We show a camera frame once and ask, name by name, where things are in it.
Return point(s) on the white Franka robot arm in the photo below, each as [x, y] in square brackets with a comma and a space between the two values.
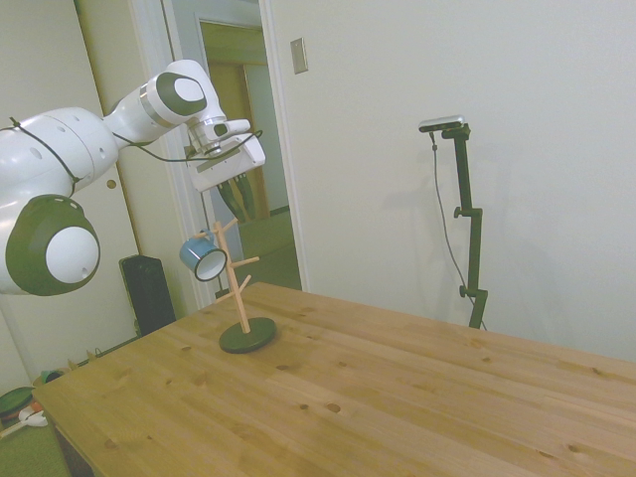
[49, 149]

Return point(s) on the wooden hallway door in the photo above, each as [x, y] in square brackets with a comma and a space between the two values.
[228, 99]

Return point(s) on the black upright box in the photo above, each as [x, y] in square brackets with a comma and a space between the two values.
[149, 298]

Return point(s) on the white scoop on floor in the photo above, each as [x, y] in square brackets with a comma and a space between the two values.
[35, 420]

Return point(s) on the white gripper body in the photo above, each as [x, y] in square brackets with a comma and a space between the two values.
[223, 166]

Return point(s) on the green round floor item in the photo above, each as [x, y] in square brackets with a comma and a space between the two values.
[15, 400]

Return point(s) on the blue enamel mug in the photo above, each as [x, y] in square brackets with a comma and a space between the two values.
[196, 256]

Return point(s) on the grey wall switch plate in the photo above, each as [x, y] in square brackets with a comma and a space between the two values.
[299, 55]

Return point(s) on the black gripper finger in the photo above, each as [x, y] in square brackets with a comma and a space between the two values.
[232, 199]
[247, 196]

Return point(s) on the wooden mug tree stand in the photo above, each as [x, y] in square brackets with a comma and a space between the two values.
[248, 335]

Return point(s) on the silver camera on stand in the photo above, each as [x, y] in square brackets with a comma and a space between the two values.
[442, 123]

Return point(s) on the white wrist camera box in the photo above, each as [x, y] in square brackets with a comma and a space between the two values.
[228, 129]

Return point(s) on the white door frame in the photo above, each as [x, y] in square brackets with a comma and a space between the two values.
[278, 149]

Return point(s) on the black jointed camera stand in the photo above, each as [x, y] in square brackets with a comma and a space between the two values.
[464, 174]

